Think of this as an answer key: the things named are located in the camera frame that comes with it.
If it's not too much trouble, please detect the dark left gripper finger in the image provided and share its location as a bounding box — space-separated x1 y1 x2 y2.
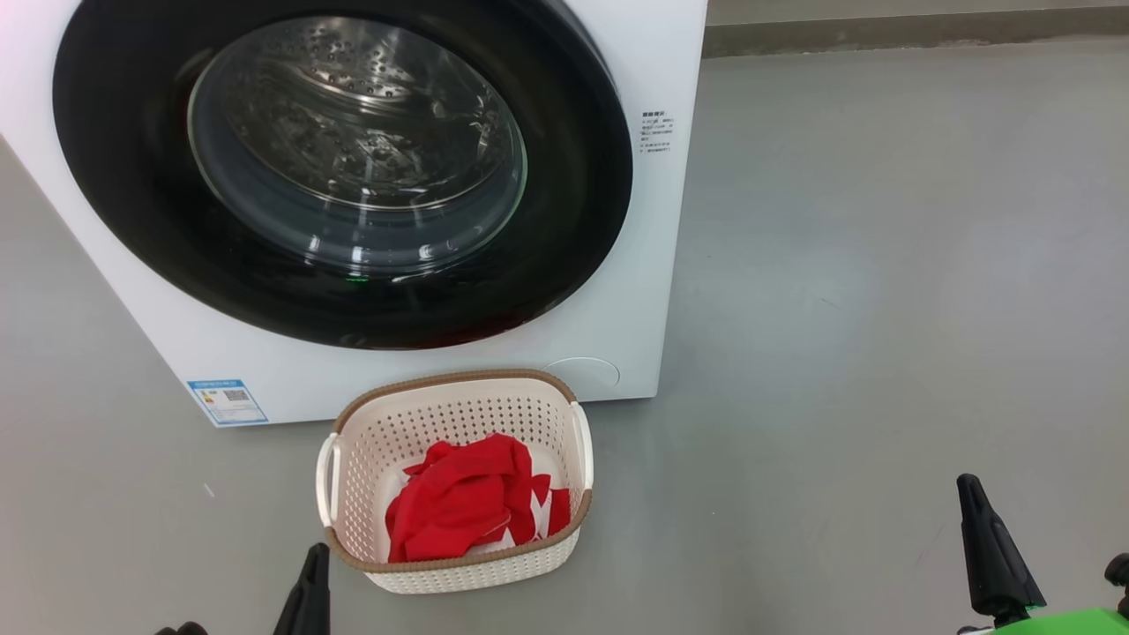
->
272 542 332 635

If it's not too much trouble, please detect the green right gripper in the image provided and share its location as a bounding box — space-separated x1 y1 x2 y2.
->
956 474 1129 635

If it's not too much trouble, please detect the red and white garment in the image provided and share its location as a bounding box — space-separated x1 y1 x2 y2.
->
385 432 572 564

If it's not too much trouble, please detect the black round glass washer door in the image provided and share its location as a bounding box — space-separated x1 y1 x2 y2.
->
51 0 634 351

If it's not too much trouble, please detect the cream perforated basket brown rim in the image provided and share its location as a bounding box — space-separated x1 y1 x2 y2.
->
316 369 594 595

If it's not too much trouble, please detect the white front-load washing machine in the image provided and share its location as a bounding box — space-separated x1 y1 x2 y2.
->
0 0 709 430

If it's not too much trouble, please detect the stainless steel washer drum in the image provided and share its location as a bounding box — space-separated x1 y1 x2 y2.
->
190 16 528 274

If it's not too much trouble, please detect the blue energy label sticker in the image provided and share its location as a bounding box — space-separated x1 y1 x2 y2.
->
186 379 270 429

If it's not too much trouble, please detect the round white filter cover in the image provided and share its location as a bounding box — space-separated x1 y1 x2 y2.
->
542 356 621 396

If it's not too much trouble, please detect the grey baseboard strip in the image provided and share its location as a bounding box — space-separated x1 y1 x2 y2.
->
704 7 1129 59

